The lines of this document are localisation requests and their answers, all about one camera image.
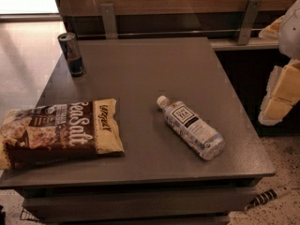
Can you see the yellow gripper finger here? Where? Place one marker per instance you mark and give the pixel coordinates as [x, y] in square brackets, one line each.
[271, 31]
[282, 93]

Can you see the clear plastic water bottle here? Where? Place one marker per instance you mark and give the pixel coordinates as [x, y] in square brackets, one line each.
[203, 139]

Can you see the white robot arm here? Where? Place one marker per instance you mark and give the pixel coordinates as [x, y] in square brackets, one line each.
[289, 33]

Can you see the striped object on floor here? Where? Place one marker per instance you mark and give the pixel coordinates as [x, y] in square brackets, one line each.
[267, 196]

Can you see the grey drawer cabinet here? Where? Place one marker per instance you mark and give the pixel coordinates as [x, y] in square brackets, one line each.
[158, 180]

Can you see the blue energy drink can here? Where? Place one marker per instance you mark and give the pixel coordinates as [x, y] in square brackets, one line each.
[71, 51]

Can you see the sea salt popcorn bag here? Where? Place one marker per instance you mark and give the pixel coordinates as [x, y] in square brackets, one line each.
[49, 134]

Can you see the right metal bracket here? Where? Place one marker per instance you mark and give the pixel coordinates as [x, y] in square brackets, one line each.
[249, 18]

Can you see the metal bracket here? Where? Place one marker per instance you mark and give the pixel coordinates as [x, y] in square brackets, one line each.
[249, 18]
[109, 21]

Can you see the left metal bracket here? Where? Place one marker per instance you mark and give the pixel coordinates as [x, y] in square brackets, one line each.
[109, 21]

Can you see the wire rack on floor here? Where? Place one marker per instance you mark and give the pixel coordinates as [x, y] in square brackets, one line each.
[27, 216]

